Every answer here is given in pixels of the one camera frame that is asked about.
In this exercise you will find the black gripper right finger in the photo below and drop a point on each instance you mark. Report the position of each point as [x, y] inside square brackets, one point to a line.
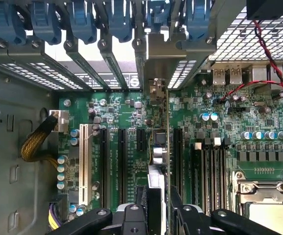
[188, 220]

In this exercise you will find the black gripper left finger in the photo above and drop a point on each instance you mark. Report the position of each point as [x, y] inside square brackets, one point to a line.
[131, 220]

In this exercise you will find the black RAM slot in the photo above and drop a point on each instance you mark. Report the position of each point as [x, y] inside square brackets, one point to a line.
[224, 176]
[216, 178]
[207, 181]
[195, 178]

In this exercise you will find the long black expansion slot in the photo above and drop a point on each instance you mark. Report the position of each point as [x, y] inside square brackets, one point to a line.
[178, 159]
[123, 166]
[104, 166]

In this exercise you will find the white PCI expansion slot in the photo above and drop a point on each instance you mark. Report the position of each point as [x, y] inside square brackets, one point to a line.
[84, 164]

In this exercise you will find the short black expansion slot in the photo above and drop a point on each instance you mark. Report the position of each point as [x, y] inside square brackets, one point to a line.
[141, 139]

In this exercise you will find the silver CPU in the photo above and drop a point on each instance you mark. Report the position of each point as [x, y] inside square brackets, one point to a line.
[271, 218]

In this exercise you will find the silver CPU socket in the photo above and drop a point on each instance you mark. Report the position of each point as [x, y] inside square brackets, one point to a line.
[266, 191]

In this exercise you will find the green motherboard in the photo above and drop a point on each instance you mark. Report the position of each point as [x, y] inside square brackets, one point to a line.
[200, 117]

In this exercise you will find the white power connector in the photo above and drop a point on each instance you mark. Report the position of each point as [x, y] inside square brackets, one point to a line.
[62, 121]

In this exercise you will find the grey metal PC case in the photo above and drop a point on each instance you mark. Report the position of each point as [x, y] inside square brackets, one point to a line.
[14, 147]

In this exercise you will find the vented silver slot cover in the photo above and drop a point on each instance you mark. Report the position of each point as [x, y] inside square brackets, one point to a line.
[29, 76]
[58, 76]
[181, 73]

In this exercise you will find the silver USB port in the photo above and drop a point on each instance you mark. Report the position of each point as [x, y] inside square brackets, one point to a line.
[219, 76]
[236, 76]

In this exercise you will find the silver network port block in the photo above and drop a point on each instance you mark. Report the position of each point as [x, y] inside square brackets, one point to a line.
[268, 73]

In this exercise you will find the perforated metal grille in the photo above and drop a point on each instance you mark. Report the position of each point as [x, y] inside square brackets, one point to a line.
[242, 41]

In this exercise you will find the blue slot retention clip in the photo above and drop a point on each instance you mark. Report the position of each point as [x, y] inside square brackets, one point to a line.
[158, 14]
[120, 22]
[197, 19]
[82, 24]
[46, 24]
[8, 24]

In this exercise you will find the black case fan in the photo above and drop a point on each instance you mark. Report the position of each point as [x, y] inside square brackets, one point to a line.
[271, 8]

